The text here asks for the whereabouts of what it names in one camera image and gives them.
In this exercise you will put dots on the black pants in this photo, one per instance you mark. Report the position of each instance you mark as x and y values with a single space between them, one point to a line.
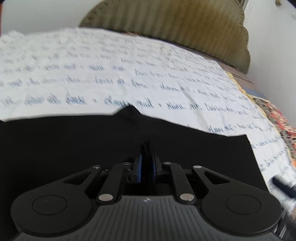
57 143

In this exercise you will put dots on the pink mattress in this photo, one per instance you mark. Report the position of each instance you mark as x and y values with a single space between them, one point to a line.
238 74

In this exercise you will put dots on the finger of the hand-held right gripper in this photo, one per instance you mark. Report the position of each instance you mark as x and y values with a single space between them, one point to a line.
283 186

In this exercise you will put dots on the white script printed blanket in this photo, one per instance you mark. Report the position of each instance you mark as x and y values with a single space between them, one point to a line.
138 58

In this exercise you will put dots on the floral bedsheet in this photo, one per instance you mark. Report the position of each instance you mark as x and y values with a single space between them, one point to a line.
277 120

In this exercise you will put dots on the olive upholstered headboard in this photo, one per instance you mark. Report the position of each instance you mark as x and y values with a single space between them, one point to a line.
173 23

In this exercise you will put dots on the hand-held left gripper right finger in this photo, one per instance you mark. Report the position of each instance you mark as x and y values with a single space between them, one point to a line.
153 170

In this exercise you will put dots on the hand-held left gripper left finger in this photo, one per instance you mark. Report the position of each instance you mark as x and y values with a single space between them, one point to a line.
139 169

